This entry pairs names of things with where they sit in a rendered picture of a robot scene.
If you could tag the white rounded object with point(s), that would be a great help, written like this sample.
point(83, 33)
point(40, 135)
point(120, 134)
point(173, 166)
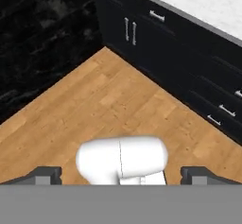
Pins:
point(119, 158)

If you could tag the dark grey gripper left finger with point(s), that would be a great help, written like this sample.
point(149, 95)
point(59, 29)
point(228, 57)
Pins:
point(47, 175)

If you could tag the black cupboard door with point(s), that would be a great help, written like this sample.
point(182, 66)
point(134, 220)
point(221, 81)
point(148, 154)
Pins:
point(112, 26)
point(160, 54)

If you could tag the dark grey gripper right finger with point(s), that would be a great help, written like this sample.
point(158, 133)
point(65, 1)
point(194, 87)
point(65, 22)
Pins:
point(193, 175)

